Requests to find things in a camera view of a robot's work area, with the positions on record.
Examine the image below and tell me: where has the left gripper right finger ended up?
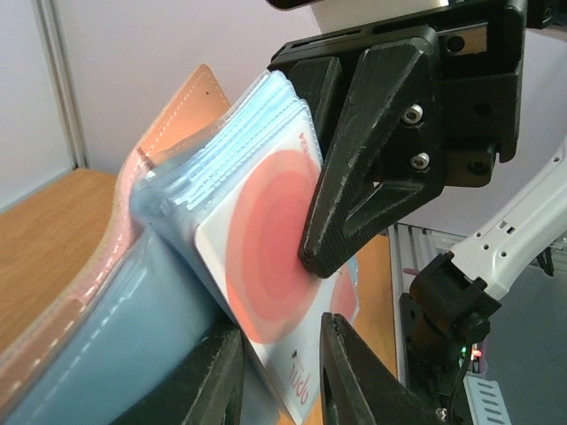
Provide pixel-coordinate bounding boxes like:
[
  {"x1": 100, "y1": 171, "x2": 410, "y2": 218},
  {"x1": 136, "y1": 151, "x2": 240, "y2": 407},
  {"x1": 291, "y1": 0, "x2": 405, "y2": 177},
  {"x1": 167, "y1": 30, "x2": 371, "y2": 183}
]
[{"x1": 320, "y1": 313, "x2": 441, "y2": 424}]

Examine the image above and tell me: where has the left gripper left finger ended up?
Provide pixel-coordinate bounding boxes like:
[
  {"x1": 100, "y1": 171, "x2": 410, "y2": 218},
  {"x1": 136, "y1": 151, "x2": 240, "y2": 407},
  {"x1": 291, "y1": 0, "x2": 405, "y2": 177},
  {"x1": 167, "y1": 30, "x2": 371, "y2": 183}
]
[{"x1": 113, "y1": 325, "x2": 244, "y2": 424}]

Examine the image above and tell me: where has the pink leather card holder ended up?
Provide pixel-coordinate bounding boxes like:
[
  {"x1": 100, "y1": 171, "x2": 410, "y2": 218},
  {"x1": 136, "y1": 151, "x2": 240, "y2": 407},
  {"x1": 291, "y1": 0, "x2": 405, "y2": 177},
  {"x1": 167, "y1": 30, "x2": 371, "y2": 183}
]
[{"x1": 0, "y1": 63, "x2": 360, "y2": 425}]

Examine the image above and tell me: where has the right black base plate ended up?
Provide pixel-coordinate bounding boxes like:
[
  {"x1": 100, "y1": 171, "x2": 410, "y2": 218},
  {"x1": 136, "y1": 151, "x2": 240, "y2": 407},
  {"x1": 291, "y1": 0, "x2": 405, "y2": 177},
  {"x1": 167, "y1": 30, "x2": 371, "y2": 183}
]
[{"x1": 400, "y1": 293, "x2": 473, "y2": 424}]

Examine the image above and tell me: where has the white pink-circle card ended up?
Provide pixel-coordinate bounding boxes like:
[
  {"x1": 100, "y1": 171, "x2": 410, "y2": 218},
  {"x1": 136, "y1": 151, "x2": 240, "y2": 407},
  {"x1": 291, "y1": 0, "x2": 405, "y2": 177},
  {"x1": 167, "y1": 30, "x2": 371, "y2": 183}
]
[{"x1": 193, "y1": 112, "x2": 321, "y2": 424}]

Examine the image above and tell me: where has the grey slotted cable duct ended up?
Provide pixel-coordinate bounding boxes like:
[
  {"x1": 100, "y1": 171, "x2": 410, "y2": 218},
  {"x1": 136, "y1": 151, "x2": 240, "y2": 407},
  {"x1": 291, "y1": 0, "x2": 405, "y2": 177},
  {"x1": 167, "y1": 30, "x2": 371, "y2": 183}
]
[{"x1": 463, "y1": 374, "x2": 510, "y2": 425}]

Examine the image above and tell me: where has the aluminium front rail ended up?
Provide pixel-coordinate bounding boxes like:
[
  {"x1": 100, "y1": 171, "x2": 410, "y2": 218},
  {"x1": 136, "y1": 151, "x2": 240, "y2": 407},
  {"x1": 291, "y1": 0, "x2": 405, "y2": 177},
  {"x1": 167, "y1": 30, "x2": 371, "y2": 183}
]
[{"x1": 386, "y1": 223, "x2": 463, "y2": 385}]

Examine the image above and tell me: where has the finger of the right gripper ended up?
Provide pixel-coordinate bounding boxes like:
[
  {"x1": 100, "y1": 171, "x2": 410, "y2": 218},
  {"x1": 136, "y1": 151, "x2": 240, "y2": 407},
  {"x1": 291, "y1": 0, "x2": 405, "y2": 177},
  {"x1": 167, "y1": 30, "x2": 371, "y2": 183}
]
[{"x1": 290, "y1": 57, "x2": 342, "y2": 158}]

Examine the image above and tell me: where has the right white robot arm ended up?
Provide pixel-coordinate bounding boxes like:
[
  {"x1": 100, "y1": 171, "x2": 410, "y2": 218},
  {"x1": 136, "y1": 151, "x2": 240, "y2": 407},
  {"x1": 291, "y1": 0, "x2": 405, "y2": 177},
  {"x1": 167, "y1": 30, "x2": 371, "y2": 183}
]
[{"x1": 269, "y1": 1, "x2": 566, "y2": 356}]

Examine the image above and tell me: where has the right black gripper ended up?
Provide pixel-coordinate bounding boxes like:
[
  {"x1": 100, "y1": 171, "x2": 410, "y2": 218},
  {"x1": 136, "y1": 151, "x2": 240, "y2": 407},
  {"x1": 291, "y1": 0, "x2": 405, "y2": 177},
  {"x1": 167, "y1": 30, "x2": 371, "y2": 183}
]
[{"x1": 269, "y1": 1, "x2": 525, "y2": 278}]

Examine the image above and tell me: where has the right small circuit board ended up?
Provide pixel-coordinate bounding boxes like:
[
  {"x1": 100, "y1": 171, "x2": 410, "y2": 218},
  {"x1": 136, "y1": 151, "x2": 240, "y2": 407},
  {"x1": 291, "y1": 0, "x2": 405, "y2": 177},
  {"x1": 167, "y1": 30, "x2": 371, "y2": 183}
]
[{"x1": 459, "y1": 344, "x2": 482, "y2": 370}]

